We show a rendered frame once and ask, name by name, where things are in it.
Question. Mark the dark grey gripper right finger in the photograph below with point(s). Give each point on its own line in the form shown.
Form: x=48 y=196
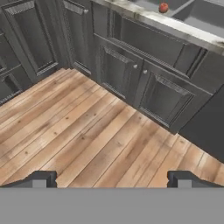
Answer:
x=181 y=176

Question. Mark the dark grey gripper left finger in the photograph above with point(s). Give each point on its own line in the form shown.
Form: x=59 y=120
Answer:
x=40 y=177

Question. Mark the grey sink basin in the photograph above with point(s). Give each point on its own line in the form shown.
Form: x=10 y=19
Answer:
x=186 y=13

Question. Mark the red peach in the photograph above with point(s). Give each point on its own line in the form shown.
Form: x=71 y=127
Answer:
x=163 y=7

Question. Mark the round silver cupboard knob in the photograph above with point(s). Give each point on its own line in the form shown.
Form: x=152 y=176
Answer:
x=145 y=71
x=135 y=66
x=85 y=11

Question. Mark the dark grey false drawer front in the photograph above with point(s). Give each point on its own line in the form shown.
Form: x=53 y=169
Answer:
x=151 y=42

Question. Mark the tall dark grey cupboard door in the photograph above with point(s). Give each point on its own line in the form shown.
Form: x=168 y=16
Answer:
x=30 y=38

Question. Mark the narrow dark grey cupboard door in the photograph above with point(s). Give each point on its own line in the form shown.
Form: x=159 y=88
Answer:
x=76 y=35

